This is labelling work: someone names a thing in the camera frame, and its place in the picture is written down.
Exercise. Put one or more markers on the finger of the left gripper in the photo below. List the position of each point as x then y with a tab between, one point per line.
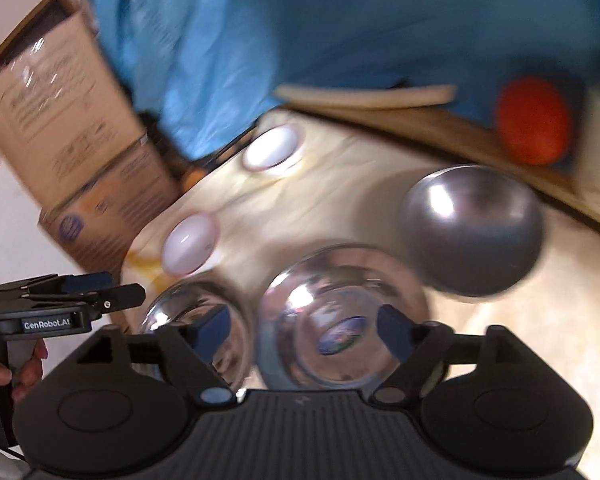
54	284
114	298

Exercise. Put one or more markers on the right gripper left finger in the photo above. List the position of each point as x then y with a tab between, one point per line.
181	355

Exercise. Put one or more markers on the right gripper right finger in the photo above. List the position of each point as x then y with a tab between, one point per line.
420	350

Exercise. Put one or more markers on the large steel plate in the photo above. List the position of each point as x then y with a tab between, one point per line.
190	299

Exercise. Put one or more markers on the white red-rimmed bowl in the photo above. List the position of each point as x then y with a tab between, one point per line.
276	150
190	244

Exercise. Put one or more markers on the steel plate with sticker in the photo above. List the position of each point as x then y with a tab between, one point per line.
316	321

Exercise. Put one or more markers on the small steel bowl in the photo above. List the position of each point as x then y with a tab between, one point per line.
471	231

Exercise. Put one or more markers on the person left hand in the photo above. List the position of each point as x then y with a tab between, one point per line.
28	374

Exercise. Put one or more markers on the orange wooden knob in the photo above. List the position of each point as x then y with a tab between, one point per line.
191	178

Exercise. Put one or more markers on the Vinda cardboard box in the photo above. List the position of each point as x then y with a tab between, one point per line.
71	136

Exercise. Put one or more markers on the wooden shelf ledge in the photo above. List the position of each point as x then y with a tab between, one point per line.
455	136

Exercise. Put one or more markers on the red tomato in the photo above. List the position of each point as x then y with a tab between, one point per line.
533	122

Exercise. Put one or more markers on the blue garment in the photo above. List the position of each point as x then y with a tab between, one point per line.
207	69

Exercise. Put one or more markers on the white foam stick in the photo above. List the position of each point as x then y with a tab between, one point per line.
358	99

